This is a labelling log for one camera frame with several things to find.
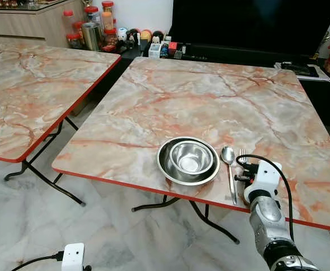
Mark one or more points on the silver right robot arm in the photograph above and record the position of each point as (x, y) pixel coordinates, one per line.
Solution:
(269, 223)

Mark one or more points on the silver metal spoon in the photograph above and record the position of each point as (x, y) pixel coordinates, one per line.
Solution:
(227, 155)

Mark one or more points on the small steel bowl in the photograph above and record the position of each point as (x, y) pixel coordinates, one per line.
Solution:
(191, 158)

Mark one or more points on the large shallow steel bowl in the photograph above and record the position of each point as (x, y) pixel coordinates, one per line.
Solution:
(167, 172)

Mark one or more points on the black flat device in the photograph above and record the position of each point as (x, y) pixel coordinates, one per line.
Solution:
(299, 69)

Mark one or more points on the white paper sheets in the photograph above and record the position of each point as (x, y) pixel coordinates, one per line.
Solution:
(321, 76)

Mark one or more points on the small red box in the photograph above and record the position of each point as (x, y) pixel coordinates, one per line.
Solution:
(173, 46)

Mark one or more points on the black television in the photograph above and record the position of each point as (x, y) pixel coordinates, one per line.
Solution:
(255, 22)

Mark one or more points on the small white box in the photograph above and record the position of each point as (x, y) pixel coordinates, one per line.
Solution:
(154, 51)

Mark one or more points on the black and white toy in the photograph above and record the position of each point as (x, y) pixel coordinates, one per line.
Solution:
(158, 37)

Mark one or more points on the yellow round toy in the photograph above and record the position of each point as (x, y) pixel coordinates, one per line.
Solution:
(146, 35)

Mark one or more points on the black toy figure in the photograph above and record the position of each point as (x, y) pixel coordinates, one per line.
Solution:
(133, 37)

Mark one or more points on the white toy figure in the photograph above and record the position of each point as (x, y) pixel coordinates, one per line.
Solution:
(122, 34)

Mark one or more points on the orange-lid snack jar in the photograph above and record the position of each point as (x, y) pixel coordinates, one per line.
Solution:
(108, 20)

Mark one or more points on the steel canister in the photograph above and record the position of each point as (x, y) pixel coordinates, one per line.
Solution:
(91, 36)

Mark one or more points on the small red-lid jar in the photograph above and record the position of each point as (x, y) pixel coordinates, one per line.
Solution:
(74, 40)

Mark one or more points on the wide red-lid clear jar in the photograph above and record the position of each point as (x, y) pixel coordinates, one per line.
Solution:
(91, 14)

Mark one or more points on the tall red-lid plastic jar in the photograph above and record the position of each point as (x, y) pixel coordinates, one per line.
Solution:
(69, 21)

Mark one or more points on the wooden drawer cabinet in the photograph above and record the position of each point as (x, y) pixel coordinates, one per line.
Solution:
(23, 22)

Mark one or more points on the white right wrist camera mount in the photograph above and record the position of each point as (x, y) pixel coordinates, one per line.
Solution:
(266, 178)

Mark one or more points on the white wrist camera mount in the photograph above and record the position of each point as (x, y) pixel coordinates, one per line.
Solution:
(73, 257)
(266, 178)

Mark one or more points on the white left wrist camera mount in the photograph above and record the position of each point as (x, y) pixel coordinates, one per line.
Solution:
(73, 257)

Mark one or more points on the black metal table frame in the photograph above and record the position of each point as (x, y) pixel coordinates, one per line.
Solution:
(52, 181)
(221, 230)

